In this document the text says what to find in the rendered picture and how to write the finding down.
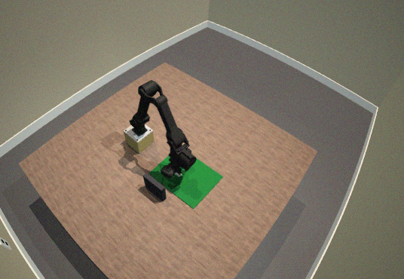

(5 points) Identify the green circuit board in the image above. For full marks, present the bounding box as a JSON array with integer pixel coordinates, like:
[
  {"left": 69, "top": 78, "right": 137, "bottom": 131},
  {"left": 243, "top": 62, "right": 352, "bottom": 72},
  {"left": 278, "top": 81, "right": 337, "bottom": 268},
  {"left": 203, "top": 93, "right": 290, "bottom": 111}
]
[{"left": 148, "top": 156, "right": 223, "bottom": 209}]

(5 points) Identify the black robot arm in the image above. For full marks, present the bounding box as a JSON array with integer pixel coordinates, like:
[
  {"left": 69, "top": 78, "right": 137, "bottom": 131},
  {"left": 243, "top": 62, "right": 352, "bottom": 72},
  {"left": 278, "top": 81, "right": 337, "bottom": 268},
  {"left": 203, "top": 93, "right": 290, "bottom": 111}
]
[{"left": 129, "top": 80, "right": 197, "bottom": 170}]

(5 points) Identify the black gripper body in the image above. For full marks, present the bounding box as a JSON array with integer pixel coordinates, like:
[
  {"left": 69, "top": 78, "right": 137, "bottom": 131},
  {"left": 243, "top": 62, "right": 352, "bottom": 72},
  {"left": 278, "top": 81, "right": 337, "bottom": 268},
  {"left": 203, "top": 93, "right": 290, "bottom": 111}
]
[{"left": 161, "top": 154, "right": 178, "bottom": 178}]

